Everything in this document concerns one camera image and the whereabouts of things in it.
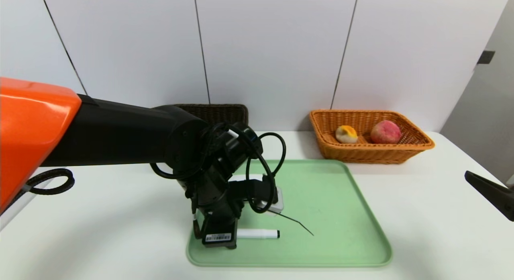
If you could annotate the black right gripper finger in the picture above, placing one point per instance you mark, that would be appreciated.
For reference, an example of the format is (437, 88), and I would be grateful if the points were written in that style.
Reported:
(494, 193)

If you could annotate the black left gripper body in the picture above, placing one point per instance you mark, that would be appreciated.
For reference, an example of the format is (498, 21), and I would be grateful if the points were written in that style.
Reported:
(217, 236)

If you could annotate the white marker with black caps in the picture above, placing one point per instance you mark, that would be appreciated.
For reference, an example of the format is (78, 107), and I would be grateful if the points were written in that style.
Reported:
(257, 233)

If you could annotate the red peach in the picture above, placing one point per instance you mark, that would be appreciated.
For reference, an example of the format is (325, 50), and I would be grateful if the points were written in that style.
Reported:
(385, 132)

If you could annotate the white bun with orange top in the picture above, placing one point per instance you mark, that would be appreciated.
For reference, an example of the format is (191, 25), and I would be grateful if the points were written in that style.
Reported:
(346, 134)

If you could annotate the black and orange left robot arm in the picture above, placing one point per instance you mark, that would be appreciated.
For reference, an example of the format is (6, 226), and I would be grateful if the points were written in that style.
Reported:
(120, 131)

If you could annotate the dark brown wicker basket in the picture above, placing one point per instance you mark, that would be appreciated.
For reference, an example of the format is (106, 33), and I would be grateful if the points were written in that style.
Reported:
(225, 113)

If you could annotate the orange wicker basket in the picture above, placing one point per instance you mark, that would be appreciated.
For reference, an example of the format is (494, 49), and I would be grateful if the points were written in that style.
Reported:
(345, 151)

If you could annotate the thin black zip tie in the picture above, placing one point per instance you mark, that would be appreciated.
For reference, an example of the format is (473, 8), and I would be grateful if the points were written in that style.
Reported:
(299, 223)

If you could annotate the light green plastic tray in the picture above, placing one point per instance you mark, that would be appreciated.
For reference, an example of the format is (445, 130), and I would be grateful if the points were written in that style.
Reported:
(333, 215)

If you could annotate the dark wall plate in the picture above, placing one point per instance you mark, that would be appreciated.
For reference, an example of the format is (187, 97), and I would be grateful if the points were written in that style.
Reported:
(486, 57)

